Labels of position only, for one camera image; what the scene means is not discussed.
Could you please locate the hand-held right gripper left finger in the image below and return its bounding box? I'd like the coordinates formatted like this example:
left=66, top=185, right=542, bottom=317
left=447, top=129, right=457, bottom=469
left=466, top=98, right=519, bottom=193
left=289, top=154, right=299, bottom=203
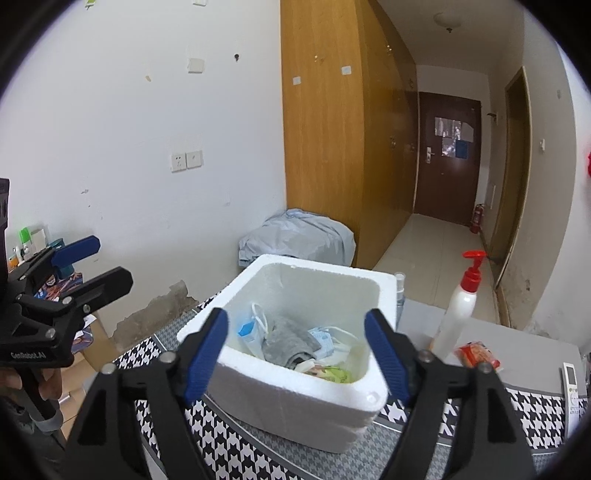
left=62, top=307, right=230, bottom=480

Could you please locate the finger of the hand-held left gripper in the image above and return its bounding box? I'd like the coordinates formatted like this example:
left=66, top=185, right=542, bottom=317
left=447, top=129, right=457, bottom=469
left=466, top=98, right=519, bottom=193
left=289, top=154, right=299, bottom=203
left=21, top=267, right=134, bottom=320
left=9, top=235, right=101, bottom=289

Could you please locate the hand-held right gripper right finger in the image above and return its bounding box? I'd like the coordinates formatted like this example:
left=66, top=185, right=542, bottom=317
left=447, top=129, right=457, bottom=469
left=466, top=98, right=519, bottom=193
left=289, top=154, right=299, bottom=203
left=363, top=308, right=539, bottom=480

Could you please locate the blue face mask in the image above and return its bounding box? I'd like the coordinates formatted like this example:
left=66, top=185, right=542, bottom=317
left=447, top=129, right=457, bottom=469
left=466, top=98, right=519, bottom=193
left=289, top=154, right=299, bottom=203
left=238, top=302, right=273, bottom=356
left=307, top=325, right=358, bottom=358

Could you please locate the grey sock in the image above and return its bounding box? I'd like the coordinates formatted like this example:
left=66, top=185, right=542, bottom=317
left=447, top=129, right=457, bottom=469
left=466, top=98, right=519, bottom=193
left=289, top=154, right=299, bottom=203
left=263, top=316, right=324, bottom=370

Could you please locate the white foam box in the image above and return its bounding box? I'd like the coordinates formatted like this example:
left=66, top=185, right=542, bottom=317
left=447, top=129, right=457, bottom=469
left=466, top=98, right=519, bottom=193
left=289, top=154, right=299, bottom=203
left=177, top=254, right=399, bottom=455

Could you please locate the person's left hand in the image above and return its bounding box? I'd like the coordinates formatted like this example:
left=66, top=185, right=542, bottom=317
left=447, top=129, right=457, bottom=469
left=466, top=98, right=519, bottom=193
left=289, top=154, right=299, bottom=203
left=0, top=367, right=64, bottom=416

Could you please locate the cardboard box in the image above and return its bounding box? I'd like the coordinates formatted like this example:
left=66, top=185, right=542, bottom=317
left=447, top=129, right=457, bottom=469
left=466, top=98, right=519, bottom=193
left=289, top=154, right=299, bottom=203
left=58, top=314, right=116, bottom=407

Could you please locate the white pump bottle red cap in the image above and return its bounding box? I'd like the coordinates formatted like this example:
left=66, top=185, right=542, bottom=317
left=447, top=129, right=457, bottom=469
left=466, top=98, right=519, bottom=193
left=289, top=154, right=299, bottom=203
left=431, top=250, right=488, bottom=361

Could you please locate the red snack packet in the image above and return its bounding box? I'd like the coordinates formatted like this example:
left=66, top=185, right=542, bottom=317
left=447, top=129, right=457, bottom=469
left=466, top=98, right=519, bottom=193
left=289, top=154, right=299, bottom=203
left=455, top=342, right=502, bottom=372

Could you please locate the pale blue bedding bundle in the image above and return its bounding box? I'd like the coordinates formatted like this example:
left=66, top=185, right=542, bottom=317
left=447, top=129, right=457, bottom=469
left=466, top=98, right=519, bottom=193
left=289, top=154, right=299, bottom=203
left=238, top=209, right=356, bottom=268

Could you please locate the houndstooth table mat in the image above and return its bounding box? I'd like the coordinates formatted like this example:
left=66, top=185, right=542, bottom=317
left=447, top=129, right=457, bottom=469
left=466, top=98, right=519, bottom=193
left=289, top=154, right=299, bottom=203
left=111, top=300, right=578, bottom=480

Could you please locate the dark brown entry door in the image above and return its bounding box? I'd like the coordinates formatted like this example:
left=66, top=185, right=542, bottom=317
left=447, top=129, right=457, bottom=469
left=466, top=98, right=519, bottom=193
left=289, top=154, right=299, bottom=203
left=414, top=91, right=482, bottom=225

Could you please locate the white remote control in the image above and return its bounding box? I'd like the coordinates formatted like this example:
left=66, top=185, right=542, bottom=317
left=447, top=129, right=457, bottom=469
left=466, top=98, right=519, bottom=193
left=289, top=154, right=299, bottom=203
left=562, top=362, right=583, bottom=416

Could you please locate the wooden wardrobe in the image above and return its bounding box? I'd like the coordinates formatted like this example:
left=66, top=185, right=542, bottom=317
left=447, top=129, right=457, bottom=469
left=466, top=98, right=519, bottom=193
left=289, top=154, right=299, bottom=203
left=280, top=0, right=419, bottom=268

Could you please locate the white paper notice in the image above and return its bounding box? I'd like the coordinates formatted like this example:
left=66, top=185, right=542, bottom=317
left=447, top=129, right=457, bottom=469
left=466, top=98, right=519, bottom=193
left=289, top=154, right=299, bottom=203
left=434, top=117, right=475, bottom=141

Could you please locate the ceiling lamp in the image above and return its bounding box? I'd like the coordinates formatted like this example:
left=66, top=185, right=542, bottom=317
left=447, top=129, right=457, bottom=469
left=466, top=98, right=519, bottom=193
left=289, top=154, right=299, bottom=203
left=433, top=11, right=462, bottom=33

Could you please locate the wooden side door frame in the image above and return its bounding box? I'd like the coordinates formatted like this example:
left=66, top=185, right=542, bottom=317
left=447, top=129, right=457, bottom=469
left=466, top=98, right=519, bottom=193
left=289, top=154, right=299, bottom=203
left=489, top=66, right=534, bottom=296

